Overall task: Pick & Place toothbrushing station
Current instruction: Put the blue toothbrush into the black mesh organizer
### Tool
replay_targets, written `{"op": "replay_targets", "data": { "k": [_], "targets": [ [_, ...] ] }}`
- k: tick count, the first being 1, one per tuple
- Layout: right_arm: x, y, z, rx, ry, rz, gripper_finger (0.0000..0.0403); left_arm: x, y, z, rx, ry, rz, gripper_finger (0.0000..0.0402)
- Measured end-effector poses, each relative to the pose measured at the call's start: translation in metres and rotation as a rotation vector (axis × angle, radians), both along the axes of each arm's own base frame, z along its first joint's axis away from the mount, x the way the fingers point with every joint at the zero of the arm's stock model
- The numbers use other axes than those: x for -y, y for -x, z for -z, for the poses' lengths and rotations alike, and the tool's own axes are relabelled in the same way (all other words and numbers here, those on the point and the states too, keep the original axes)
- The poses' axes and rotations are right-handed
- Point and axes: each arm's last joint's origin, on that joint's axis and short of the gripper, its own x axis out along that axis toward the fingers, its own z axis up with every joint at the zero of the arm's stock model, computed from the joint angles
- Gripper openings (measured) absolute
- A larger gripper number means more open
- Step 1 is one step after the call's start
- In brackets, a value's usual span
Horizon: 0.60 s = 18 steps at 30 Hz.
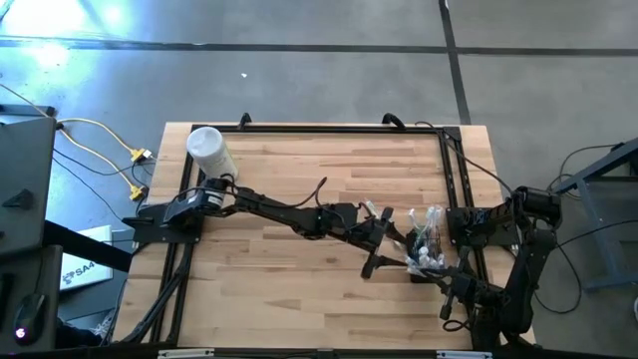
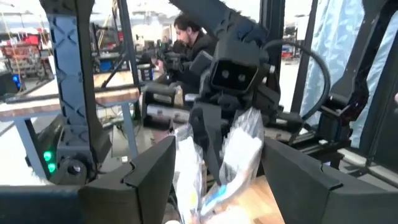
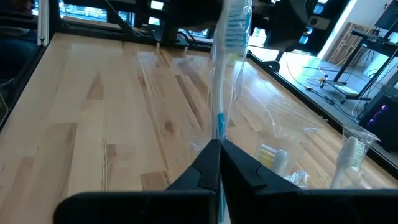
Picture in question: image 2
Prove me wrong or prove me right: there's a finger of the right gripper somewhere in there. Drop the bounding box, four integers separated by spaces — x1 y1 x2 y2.
188 105 225 185

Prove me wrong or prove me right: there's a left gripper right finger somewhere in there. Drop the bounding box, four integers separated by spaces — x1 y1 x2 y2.
261 137 398 224

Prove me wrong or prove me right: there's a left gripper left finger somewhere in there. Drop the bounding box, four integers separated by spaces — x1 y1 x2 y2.
0 135 177 224

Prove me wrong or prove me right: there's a white blue toothbrush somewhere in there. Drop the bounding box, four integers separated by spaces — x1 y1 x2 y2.
200 107 266 218

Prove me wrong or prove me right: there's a black mounted device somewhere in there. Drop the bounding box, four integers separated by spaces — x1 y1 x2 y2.
317 90 371 144

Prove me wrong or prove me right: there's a person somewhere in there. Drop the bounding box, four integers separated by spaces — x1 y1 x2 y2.
155 12 220 103

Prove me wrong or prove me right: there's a pale blue patterned cloth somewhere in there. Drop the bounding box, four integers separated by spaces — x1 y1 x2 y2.
300 0 398 149

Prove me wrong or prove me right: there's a grey blue desk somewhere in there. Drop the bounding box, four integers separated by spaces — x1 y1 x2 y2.
0 70 141 181

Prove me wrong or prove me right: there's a red parts shelf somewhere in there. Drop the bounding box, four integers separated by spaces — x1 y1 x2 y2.
0 34 43 78

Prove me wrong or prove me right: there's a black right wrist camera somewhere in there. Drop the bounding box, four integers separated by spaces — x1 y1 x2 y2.
210 58 262 95

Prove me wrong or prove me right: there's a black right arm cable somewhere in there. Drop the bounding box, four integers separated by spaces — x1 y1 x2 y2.
263 39 331 121

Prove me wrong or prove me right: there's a black table frame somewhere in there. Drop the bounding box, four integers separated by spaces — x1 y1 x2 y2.
116 0 398 170

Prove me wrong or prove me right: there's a yellow cable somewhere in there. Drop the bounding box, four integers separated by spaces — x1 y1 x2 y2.
0 12 23 85

